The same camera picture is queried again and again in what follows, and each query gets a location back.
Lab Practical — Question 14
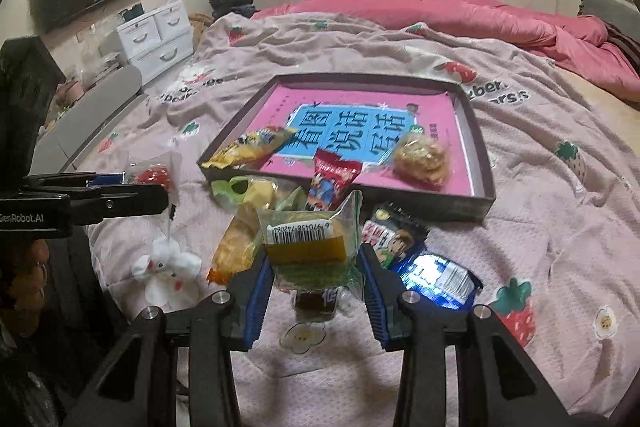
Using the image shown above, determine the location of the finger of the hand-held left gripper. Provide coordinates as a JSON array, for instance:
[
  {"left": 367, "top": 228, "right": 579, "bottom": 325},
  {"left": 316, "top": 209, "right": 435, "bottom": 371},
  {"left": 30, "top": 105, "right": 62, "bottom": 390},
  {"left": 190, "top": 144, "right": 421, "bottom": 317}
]
[
  {"left": 65, "top": 183, "right": 169, "bottom": 226},
  {"left": 22, "top": 172, "right": 127, "bottom": 190}
]

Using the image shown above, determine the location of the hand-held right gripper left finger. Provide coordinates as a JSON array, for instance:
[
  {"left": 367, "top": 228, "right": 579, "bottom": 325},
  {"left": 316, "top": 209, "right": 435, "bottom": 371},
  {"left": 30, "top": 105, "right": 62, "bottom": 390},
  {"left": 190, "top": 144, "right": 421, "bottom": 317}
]
[{"left": 65, "top": 252, "right": 276, "bottom": 427}]

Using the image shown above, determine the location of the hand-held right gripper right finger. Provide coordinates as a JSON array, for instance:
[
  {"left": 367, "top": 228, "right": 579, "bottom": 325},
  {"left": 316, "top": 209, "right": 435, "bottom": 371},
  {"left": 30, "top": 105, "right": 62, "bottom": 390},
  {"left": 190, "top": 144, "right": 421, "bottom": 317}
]
[{"left": 357, "top": 243, "right": 576, "bottom": 427}]

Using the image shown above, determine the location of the clear red candy packet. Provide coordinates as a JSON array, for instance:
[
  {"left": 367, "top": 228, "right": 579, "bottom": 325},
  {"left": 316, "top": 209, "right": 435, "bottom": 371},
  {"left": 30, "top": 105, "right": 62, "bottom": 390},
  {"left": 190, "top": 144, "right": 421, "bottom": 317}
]
[{"left": 125, "top": 152, "right": 182, "bottom": 208}]

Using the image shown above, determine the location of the brown cake packet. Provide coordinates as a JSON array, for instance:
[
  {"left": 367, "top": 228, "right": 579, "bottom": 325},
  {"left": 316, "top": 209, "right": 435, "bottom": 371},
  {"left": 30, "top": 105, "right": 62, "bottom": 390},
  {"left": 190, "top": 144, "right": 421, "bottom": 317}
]
[{"left": 292, "top": 287, "right": 346, "bottom": 323}]

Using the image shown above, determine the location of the blue snack packet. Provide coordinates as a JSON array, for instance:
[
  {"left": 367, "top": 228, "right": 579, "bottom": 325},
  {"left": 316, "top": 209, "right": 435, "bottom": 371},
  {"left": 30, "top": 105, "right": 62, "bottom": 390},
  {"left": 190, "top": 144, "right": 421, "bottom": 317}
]
[{"left": 399, "top": 251, "right": 483, "bottom": 312}]

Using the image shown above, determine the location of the green yellow cake packet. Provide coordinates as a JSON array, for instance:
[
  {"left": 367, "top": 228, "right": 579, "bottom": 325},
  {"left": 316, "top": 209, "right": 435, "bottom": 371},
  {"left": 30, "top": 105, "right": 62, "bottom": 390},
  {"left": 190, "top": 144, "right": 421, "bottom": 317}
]
[{"left": 255, "top": 190, "right": 366, "bottom": 303}]

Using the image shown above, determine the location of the dark tray with pink base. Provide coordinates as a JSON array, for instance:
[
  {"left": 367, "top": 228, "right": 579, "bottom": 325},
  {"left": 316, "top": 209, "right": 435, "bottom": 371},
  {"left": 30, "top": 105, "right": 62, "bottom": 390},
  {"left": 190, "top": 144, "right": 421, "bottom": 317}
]
[{"left": 196, "top": 73, "right": 497, "bottom": 223}]

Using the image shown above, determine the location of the person's left hand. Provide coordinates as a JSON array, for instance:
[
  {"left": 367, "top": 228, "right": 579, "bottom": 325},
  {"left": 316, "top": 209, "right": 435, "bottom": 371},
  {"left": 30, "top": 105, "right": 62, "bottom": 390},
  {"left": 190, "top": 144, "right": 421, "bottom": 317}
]
[{"left": 0, "top": 239, "right": 51, "bottom": 338}]

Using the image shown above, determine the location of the orange cracker packet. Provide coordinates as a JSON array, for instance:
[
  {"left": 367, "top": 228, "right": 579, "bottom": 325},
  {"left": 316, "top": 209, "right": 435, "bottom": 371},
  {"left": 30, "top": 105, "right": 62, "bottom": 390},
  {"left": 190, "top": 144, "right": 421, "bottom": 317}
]
[{"left": 206, "top": 203, "right": 266, "bottom": 285}]

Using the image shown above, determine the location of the grey board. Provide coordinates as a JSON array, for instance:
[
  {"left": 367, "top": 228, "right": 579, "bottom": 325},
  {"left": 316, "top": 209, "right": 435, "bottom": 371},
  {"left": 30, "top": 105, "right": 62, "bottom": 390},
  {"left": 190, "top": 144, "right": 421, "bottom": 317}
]
[{"left": 30, "top": 66, "right": 146, "bottom": 175}]

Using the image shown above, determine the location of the dark cartoon snack packet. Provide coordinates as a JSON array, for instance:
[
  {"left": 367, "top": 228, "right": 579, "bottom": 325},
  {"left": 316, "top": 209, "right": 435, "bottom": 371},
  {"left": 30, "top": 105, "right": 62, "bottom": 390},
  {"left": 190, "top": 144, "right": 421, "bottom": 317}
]
[{"left": 361, "top": 203, "right": 430, "bottom": 269}]

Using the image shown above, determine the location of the white plush toy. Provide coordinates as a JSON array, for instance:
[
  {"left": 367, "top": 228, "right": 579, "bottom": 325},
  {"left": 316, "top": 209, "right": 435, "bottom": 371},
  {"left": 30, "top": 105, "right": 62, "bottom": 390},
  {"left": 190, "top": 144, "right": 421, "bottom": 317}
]
[{"left": 131, "top": 237, "right": 203, "bottom": 306}]

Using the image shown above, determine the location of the light green snack packet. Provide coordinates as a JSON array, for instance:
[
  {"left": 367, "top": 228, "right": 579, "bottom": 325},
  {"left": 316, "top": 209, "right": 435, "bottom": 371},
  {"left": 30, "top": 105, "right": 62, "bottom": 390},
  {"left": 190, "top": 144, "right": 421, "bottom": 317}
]
[{"left": 210, "top": 176, "right": 308, "bottom": 212}]

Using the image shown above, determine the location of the red snack packet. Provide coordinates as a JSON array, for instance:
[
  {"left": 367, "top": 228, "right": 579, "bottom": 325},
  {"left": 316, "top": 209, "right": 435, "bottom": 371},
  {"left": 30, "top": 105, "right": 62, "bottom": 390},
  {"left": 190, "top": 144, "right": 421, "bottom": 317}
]
[{"left": 306, "top": 147, "right": 363, "bottom": 212}]

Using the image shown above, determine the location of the yellow snack packet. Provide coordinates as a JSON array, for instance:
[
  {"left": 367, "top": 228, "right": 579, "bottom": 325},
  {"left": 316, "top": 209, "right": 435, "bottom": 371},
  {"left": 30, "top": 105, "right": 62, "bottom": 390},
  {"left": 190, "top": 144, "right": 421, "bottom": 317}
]
[{"left": 201, "top": 126, "right": 299, "bottom": 170}]

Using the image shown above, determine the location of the white drawer unit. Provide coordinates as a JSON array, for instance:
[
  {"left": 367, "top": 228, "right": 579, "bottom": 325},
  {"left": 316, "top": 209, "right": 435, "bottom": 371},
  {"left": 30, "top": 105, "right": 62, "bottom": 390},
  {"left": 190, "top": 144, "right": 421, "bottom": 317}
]
[{"left": 116, "top": 0, "right": 196, "bottom": 85}]

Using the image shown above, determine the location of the clear cookie packet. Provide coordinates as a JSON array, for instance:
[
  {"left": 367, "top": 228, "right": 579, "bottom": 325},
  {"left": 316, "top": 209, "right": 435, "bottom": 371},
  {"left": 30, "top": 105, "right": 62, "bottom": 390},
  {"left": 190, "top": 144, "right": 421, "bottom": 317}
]
[{"left": 387, "top": 132, "right": 451, "bottom": 188}]

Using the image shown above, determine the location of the pink strawberry printed blanket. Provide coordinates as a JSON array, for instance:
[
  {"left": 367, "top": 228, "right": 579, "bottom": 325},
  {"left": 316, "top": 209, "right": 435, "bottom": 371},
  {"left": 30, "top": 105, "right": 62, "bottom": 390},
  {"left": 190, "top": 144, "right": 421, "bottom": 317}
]
[{"left": 30, "top": 12, "right": 640, "bottom": 427}]

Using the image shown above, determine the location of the brown plush toy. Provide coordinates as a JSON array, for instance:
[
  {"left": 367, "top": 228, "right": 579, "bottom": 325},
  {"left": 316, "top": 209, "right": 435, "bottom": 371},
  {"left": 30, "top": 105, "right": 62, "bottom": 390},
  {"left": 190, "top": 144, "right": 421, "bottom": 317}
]
[{"left": 187, "top": 13, "right": 218, "bottom": 45}]

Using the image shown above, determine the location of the dark clothes pile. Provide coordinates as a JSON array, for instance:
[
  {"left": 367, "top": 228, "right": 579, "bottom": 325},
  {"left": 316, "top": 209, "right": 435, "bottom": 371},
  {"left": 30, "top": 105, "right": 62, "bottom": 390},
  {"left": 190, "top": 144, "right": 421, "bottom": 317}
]
[{"left": 208, "top": 0, "right": 258, "bottom": 22}]

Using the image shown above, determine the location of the pink duvet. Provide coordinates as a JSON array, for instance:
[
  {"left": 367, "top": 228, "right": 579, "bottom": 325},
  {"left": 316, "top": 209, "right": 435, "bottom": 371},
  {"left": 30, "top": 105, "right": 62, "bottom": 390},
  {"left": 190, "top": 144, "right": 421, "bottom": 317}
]
[{"left": 250, "top": 0, "right": 640, "bottom": 102}]

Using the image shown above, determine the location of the dark striped pillow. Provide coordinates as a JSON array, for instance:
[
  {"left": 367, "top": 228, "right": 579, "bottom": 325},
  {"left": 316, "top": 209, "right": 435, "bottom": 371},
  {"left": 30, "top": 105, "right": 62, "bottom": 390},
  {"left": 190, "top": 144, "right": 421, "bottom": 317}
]
[{"left": 602, "top": 22, "right": 640, "bottom": 72}]

